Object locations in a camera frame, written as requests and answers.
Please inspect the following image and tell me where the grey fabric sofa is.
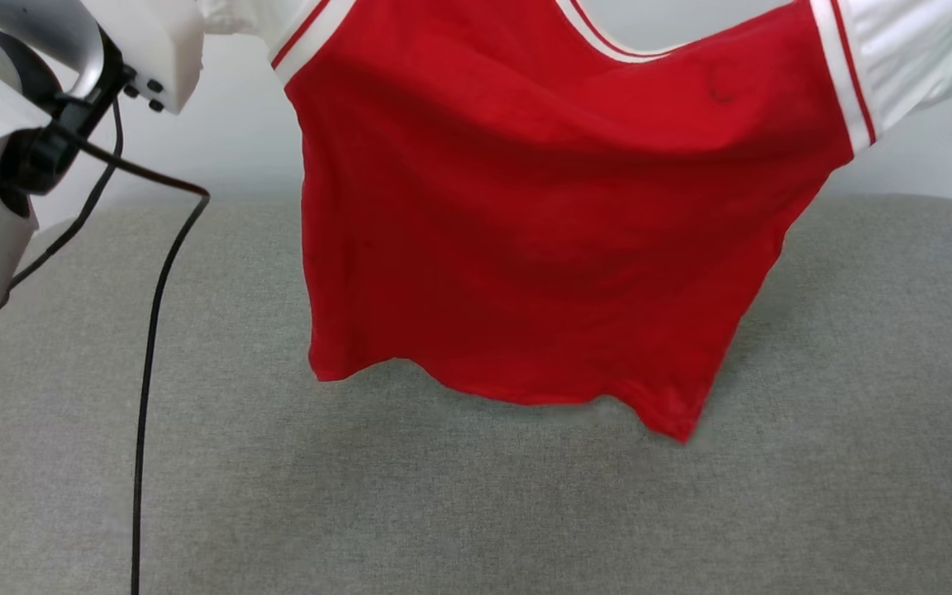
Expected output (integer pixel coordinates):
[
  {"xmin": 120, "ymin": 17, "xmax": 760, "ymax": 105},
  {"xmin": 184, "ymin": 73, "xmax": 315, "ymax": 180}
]
[{"xmin": 0, "ymin": 194, "xmax": 952, "ymax": 595}]

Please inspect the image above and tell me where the thin black cable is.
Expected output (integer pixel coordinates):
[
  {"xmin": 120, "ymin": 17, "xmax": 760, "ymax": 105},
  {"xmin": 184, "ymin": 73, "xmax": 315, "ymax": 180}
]
[{"xmin": 7, "ymin": 98, "xmax": 125, "ymax": 292}]

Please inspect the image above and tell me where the thick black cable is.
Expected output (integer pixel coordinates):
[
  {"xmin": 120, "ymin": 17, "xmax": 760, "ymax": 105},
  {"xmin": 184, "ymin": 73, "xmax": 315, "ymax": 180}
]
[{"xmin": 55, "ymin": 124, "xmax": 212, "ymax": 595}]

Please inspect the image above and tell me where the red and white jersey shirt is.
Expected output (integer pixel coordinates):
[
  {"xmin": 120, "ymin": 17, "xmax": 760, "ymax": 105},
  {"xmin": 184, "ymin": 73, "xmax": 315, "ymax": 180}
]
[{"xmin": 195, "ymin": 0, "xmax": 952, "ymax": 445}]

